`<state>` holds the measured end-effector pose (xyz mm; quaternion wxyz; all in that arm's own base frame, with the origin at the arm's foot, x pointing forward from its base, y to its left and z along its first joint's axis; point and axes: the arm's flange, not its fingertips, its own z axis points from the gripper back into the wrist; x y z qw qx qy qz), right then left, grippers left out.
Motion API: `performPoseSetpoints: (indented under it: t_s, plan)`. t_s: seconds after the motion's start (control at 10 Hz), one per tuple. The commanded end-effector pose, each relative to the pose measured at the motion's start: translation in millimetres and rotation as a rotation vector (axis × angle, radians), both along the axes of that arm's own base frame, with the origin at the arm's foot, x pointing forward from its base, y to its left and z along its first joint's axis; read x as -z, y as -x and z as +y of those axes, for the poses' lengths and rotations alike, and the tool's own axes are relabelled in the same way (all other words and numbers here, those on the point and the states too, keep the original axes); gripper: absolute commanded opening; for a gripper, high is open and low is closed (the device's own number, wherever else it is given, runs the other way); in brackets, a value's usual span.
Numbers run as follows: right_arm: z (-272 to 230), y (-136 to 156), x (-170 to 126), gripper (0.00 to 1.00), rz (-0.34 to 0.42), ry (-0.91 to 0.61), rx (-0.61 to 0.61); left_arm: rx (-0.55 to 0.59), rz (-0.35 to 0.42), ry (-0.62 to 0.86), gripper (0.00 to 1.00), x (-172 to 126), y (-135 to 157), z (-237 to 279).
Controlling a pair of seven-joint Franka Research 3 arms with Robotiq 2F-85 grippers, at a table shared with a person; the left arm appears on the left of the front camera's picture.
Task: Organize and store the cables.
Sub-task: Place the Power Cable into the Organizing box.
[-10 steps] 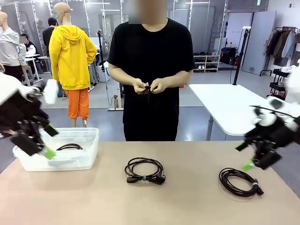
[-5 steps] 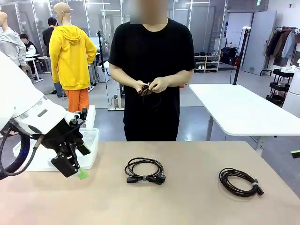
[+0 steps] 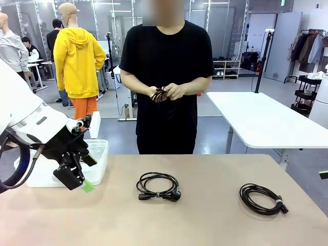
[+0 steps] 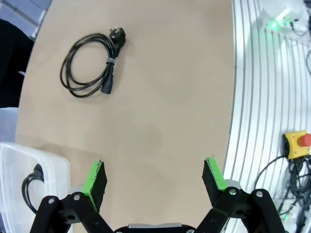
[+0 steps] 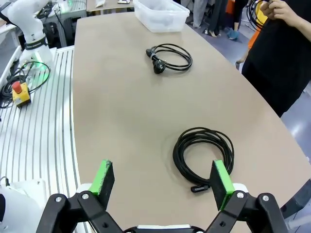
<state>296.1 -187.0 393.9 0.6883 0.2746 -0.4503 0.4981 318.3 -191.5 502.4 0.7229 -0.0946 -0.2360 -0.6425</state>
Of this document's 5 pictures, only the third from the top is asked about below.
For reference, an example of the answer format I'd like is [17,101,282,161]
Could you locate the black bags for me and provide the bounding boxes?
[241,51,260,72]

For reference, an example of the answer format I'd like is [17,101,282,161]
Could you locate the black camera tripod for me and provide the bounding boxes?
[106,32,117,90]

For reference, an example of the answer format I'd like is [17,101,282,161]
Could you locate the man in black clothes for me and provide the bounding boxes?
[46,18,74,107]

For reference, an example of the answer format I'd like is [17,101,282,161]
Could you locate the person's right hand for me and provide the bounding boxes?
[148,86,167,100]

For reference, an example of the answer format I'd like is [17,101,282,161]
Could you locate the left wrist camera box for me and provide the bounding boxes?
[76,111,101,139]

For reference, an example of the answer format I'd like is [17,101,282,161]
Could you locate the clothes rack with coats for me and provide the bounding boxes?
[288,29,328,72]

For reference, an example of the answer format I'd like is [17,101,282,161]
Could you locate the person's left forearm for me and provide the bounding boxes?
[179,73,213,97]

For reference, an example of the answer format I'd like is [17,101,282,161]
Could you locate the person in black T-shirt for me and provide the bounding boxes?
[119,0,215,155]

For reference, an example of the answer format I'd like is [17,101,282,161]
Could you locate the left arm black cable sleeve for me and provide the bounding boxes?
[0,128,43,194]

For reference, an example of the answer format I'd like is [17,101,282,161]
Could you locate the seated person in dark jacket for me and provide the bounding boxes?
[22,36,43,88]

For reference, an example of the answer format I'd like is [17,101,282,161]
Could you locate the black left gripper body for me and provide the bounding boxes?
[42,124,90,165]

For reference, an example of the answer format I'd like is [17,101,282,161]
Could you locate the clear plastic storage box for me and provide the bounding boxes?
[14,139,110,188]

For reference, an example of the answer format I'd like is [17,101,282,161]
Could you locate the person's right forearm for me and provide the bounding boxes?
[120,70,154,97]

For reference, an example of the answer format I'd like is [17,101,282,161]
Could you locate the large white table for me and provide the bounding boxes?
[206,91,328,170]

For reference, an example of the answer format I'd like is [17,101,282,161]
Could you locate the black white-tipped cable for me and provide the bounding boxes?
[150,87,177,103]

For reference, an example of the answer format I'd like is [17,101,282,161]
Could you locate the black cable with strap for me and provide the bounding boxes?
[239,183,290,215]

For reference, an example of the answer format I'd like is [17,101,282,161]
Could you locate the black power cord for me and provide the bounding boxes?
[135,172,181,202]

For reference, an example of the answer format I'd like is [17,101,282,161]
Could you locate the black utility cart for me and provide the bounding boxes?
[291,74,323,117]

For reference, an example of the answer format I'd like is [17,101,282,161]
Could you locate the person's left hand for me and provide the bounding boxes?
[165,83,187,101]

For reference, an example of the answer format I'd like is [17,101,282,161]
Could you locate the wooden shoe rack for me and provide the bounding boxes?
[211,56,241,80]

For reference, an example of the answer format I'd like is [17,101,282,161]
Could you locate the small white background desk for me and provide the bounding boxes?
[112,65,138,121]

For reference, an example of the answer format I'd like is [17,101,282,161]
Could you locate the mannequin in yellow hoodie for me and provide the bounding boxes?
[53,2,106,121]

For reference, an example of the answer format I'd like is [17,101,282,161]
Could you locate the black pole camera stand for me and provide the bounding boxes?
[254,29,275,94]

